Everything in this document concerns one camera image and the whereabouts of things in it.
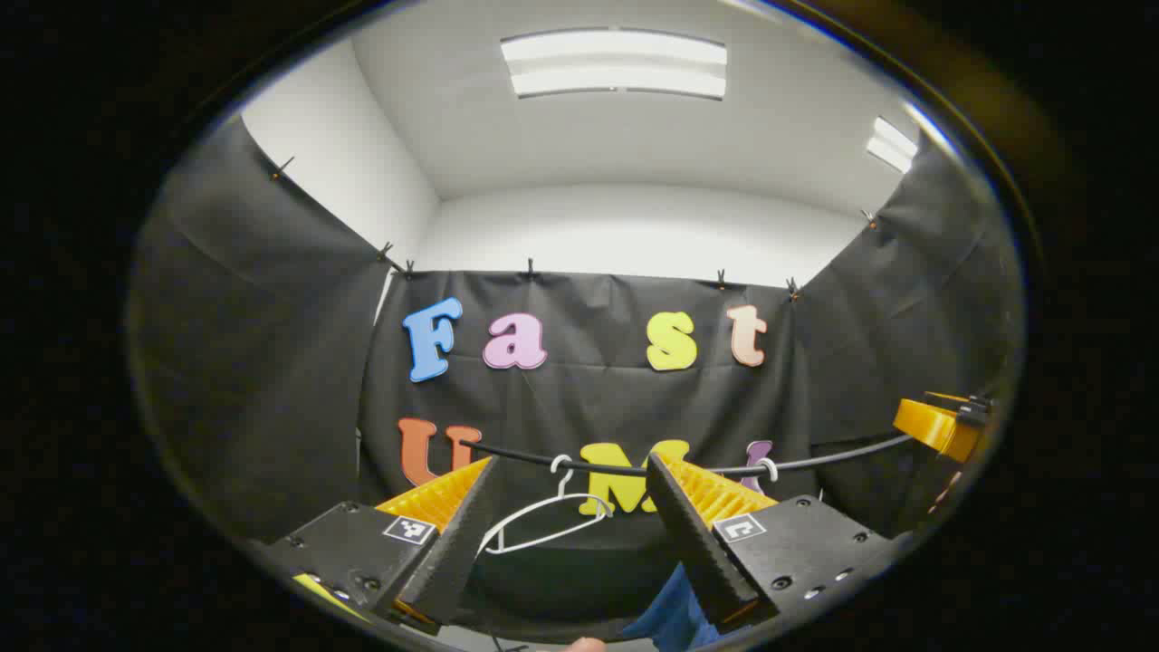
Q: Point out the ceiling light panel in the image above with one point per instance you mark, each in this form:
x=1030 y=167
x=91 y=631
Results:
x=616 y=63
x=892 y=145

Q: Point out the black backdrop cloth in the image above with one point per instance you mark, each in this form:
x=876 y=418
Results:
x=589 y=398

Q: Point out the white plastic clothes hanger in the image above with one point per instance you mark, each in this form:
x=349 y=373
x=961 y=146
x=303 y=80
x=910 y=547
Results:
x=770 y=464
x=561 y=484

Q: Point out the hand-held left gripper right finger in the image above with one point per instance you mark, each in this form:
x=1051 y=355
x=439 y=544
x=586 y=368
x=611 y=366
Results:
x=697 y=543

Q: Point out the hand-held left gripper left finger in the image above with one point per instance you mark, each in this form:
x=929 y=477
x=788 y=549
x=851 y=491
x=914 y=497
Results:
x=453 y=552

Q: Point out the black clothes rack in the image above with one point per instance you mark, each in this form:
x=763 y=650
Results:
x=516 y=453

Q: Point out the blue knitted sweater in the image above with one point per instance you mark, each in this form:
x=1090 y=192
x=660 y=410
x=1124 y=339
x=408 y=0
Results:
x=675 y=620

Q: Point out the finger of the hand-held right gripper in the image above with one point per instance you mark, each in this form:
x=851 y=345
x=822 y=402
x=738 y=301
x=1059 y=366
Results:
x=937 y=426

